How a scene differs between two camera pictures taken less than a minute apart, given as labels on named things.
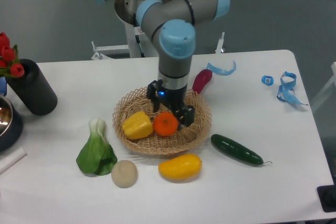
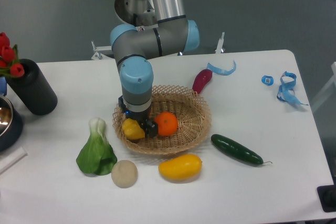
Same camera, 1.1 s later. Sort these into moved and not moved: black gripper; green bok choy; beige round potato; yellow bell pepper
Moved: black gripper
Not moved: beige round potato; green bok choy; yellow bell pepper
